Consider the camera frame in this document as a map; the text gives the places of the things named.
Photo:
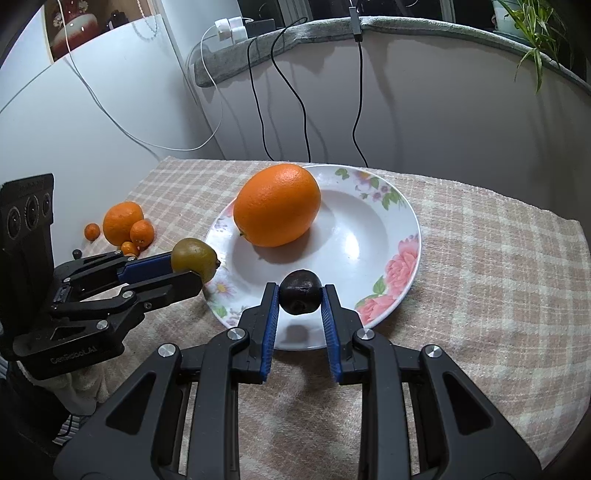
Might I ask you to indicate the orange kumquat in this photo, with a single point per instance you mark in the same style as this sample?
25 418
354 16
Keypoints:
130 249

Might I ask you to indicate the small tangerine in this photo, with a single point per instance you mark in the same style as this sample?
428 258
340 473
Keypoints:
142 233

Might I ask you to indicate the white charger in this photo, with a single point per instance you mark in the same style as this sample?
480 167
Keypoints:
234 35
228 23

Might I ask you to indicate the tiny tangerine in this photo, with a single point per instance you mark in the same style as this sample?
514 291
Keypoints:
92 231

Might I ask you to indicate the dark round fruit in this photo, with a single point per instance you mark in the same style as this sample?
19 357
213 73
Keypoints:
300 291

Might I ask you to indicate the checked beige tablecloth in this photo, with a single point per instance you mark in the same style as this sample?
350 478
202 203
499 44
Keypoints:
485 300

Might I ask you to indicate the medium orange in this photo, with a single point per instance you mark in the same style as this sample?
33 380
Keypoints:
120 221

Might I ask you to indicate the black power adapter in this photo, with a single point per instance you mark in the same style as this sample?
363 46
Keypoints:
261 26

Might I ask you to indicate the person's left hand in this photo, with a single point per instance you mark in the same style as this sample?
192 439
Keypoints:
83 387

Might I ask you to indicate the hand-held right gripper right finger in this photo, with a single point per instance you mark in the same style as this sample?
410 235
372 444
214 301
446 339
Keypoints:
330 332

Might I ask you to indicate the floral white plate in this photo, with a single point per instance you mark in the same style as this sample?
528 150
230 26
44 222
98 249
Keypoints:
360 221

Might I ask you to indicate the large orange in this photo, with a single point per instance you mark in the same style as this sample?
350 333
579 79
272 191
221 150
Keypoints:
277 205

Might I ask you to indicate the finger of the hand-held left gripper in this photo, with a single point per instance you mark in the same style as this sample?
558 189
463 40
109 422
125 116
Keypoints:
171 288
143 268

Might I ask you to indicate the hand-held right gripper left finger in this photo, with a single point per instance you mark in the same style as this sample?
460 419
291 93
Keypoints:
270 323

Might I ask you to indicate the green potted plant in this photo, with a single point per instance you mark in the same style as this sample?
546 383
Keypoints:
535 27

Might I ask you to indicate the green lime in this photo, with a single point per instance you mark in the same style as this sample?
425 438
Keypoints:
191 256

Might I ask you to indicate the wall picture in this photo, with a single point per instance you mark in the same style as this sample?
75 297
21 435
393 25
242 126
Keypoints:
92 23

